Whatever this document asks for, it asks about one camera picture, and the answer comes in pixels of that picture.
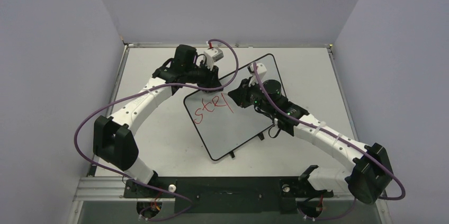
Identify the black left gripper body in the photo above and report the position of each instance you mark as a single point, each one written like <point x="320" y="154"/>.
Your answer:
<point x="203" y="76"/>

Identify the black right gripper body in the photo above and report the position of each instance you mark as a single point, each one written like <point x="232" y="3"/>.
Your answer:
<point x="243" y="92"/>

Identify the white whiteboard black frame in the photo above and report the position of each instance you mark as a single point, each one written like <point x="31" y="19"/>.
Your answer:
<point x="222" y="125"/>

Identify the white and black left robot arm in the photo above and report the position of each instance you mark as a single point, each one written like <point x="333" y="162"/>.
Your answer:
<point x="113" y="139"/>

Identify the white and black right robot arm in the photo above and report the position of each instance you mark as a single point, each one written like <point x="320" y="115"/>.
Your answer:
<point x="367" y="169"/>

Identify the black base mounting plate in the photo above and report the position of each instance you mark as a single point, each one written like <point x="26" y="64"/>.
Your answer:
<point x="284" y="194"/>

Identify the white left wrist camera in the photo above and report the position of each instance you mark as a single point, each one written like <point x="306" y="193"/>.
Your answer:
<point x="211" y="56"/>

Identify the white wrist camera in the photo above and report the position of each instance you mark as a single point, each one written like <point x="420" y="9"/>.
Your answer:
<point x="257" y="71"/>
<point x="211" y="56"/>

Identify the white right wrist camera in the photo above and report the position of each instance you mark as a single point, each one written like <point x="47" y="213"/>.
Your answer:
<point x="257" y="71"/>

